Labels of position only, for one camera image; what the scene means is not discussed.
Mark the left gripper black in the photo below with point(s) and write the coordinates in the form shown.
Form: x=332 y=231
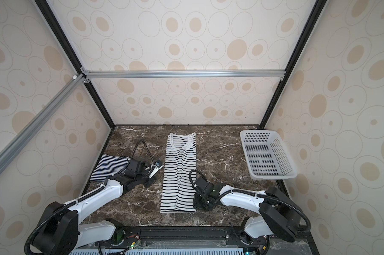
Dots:
x=150 y=183

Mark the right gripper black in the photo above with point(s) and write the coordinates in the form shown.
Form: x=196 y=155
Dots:
x=200 y=202

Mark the blue white striped tank top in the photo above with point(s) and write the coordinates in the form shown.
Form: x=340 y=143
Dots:
x=108 y=165

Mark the black white striped tank top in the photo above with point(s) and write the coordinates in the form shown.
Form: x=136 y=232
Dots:
x=180 y=160

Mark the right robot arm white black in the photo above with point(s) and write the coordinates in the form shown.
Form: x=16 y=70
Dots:
x=278 y=215

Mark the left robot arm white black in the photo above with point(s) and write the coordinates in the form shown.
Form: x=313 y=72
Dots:
x=61 y=230

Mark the white plastic laundry basket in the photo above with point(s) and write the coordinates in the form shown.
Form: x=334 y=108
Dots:
x=266 y=156

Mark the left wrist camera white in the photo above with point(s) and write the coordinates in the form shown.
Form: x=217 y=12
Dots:
x=158 y=165

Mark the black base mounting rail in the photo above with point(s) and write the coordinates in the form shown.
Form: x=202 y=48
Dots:
x=198 y=240

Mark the horizontal aluminium back rail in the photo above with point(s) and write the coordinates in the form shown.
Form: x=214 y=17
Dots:
x=184 y=74

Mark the diagonal aluminium left rail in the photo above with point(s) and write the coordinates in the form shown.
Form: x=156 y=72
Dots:
x=8 y=154

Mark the left black corner post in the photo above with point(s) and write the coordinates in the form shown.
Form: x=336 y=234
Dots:
x=67 y=47

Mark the black corner post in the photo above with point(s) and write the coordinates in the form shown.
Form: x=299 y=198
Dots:
x=299 y=47
x=67 y=47

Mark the right black corner post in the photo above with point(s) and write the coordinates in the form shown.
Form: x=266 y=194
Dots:
x=299 y=47

